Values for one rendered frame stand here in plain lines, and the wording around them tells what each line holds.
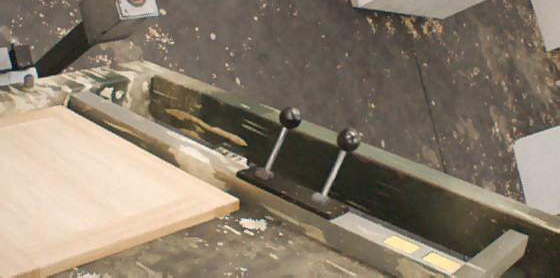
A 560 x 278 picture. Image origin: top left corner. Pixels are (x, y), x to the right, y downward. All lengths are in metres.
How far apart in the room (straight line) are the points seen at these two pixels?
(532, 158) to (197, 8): 2.71
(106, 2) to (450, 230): 0.98
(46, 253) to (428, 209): 0.66
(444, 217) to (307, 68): 2.30
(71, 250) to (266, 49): 2.44
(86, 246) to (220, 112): 0.64
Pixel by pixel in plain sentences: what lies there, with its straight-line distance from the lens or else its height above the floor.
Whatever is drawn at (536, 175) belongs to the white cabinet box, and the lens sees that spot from 4.94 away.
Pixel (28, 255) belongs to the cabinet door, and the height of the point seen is 1.33.
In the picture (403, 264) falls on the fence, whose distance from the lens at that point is 1.01.
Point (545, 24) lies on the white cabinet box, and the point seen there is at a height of 0.07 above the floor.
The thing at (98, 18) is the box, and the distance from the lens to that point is 1.77.
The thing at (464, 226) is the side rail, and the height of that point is 1.58.
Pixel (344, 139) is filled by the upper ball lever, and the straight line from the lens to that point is 1.09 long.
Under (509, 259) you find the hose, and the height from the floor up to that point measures 1.95.
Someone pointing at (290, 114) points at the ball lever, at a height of 1.45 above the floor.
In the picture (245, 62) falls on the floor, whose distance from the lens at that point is 3.20.
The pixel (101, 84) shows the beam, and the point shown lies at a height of 0.90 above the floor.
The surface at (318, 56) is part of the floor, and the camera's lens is 3.56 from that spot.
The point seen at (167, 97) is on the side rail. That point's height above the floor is 0.93.
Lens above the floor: 2.24
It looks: 44 degrees down
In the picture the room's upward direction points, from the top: 67 degrees clockwise
